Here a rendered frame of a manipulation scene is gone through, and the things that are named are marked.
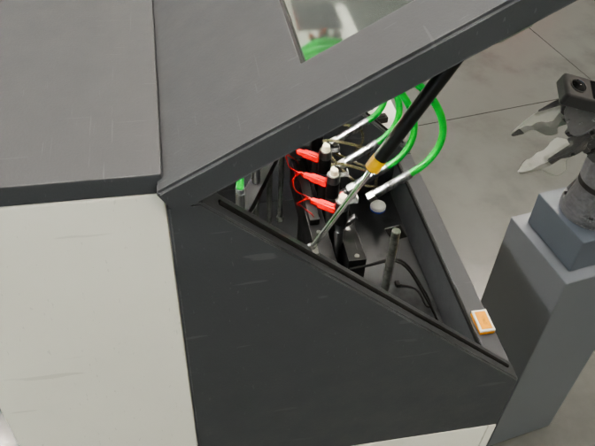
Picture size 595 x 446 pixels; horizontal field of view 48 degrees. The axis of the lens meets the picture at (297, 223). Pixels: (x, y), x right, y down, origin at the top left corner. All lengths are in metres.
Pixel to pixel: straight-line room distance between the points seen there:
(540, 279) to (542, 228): 0.13
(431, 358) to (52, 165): 0.68
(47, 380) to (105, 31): 0.51
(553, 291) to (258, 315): 0.97
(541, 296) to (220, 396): 0.96
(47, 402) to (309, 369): 0.40
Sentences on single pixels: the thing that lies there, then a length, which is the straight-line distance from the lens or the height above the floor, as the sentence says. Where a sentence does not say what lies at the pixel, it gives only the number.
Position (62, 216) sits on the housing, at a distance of 0.80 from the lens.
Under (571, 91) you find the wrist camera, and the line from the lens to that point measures 1.07.
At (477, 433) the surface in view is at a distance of 1.44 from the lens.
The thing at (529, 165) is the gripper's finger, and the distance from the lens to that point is 1.14.
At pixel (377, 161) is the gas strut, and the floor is 1.47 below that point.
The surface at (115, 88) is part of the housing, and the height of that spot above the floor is 1.50.
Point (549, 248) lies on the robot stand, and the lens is 1.78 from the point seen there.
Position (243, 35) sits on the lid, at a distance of 0.88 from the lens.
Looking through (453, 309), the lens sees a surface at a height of 0.90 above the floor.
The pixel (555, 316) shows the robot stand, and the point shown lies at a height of 0.67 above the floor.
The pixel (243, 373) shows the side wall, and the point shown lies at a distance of 1.07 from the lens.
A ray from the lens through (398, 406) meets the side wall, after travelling 1.26.
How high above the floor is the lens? 1.98
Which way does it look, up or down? 44 degrees down
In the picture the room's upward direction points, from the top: 3 degrees clockwise
